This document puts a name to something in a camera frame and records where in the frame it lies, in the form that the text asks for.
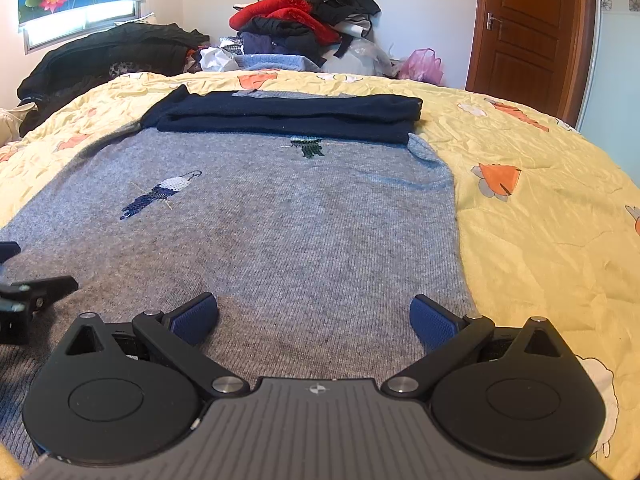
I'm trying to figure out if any grey navy knit sweater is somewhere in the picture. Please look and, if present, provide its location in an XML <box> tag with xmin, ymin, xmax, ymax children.
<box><xmin>1</xmin><ymin>88</ymin><xmax>474</xmax><ymax>463</ymax></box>

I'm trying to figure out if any dark clothes pile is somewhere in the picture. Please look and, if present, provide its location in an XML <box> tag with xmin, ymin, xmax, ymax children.
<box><xmin>233</xmin><ymin>0</ymin><xmax>381</xmax><ymax>66</ymax></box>

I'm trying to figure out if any yellow cartoon print quilt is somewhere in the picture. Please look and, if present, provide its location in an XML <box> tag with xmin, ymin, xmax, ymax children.
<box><xmin>1</xmin><ymin>70</ymin><xmax>639</xmax><ymax>479</ymax></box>

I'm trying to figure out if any black jacket pile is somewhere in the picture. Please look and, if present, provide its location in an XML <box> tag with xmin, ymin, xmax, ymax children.
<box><xmin>16</xmin><ymin>23</ymin><xmax>209</xmax><ymax>136</ymax></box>

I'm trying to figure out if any frosted glass wardrobe door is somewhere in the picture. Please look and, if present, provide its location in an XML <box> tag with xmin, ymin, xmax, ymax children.
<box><xmin>578</xmin><ymin>0</ymin><xmax>640</xmax><ymax>182</ymax></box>

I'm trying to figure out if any white plastic bag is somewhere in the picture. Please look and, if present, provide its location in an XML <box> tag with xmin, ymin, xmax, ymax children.
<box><xmin>200</xmin><ymin>47</ymin><xmax>240</xmax><ymax>73</ymax></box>

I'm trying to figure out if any pink plastic bag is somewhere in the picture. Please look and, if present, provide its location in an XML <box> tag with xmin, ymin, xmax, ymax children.
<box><xmin>398</xmin><ymin>48</ymin><xmax>444</xmax><ymax>86</ymax></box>

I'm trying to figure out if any brown wooden door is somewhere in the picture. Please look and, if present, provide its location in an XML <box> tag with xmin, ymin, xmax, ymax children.
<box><xmin>466</xmin><ymin>0</ymin><xmax>596</xmax><ymax>126</ymax></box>

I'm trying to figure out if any light blue knit sweater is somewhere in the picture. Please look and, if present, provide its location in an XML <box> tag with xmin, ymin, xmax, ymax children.
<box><xmin>234</xmin><ymin>54</ymin><xmax>321</xmax><ymax>73</ymax></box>

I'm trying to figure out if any red garment on pile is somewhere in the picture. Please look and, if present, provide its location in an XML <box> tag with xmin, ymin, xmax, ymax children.
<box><xmin>229</xmin><ymin>0</ymin><xmax>341</xmax><ymax>46</ymax></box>

